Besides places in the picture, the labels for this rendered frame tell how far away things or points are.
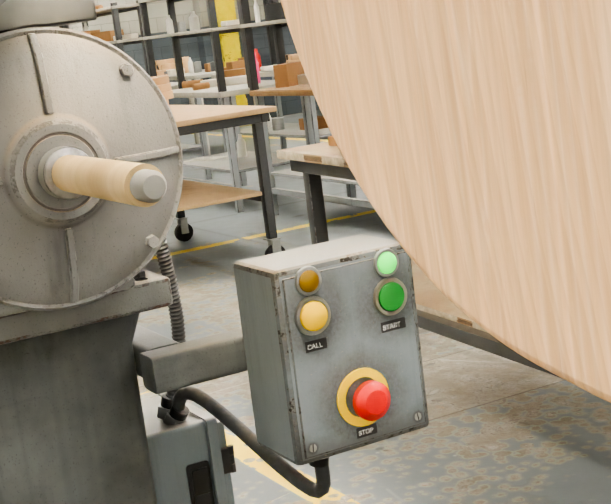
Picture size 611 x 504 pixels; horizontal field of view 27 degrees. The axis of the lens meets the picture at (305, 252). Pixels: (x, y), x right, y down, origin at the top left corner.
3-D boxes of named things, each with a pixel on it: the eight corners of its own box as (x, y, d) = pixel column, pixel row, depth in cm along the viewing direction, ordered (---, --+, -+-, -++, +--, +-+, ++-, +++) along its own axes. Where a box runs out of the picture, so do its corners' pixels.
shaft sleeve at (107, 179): (74, 199, 108) (44, 178, 107) (94, 168, 109) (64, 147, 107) (150, 215, 93) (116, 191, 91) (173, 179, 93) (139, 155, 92)
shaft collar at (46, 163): (69, 208, 110) (26, 179, 108) (97, 165, 111) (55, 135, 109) (76, 210, 108) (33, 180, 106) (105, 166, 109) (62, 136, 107)
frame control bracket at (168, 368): (143, 388, 130) (138, 351, 130) (302, 346, 139) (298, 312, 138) (157, 395, 127) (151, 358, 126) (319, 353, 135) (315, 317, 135)
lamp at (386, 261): (374, 280, 126) (371, 250, 125) (399, 274, 127) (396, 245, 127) (378, 280, 125) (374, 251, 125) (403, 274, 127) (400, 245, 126)
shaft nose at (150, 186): (149, 208, 92) (123, 190, 91) (166, 180, 93) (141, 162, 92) (159, 210, 91) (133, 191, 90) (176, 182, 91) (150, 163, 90)
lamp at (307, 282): (296, 298, 122) (292, 268, 121) (322, 292, 123) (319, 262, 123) (299, 299, 121) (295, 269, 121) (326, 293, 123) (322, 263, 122)
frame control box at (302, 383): (167, 476, 144) (134, 256, 139) (328, 428, 153) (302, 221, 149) (261, 541, 122) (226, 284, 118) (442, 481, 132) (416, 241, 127)
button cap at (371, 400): (342, 418, 127) (337, 380, 126) (376, 408, 129) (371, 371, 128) (361, 426, 124) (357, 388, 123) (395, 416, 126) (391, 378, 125)
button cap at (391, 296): (374, 312, 127) (371, 283, 127) (399, 306, 129) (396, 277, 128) (381, 314, 126) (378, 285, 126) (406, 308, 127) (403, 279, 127)
